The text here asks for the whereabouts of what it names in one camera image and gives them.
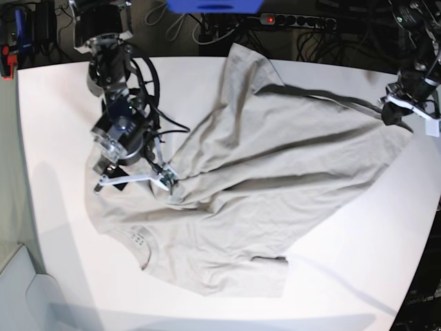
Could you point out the beige t-shirt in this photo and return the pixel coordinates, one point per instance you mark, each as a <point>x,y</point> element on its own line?
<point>262,169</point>

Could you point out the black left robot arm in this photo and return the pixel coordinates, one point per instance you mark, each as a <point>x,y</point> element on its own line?
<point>421,21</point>

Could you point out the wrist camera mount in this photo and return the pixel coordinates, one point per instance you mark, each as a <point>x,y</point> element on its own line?
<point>144,172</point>
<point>427,110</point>

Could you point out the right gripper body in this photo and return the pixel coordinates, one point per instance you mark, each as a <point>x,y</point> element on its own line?
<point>124,141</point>

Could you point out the black power strip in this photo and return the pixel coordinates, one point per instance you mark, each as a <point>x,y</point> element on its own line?
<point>297,21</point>

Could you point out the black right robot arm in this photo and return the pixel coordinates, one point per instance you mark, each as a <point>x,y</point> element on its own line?
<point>102,28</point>

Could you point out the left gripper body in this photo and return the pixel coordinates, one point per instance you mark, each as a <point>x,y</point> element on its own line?
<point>412,85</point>

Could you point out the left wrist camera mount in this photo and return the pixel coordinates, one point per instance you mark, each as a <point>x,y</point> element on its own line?
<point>427,110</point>

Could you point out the blue box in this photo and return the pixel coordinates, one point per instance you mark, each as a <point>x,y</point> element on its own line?
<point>215,6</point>

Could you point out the red and black clamp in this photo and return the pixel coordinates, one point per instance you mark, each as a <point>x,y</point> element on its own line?
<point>9,62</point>

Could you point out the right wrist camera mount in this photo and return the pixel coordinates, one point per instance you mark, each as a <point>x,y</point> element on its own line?
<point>144,172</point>

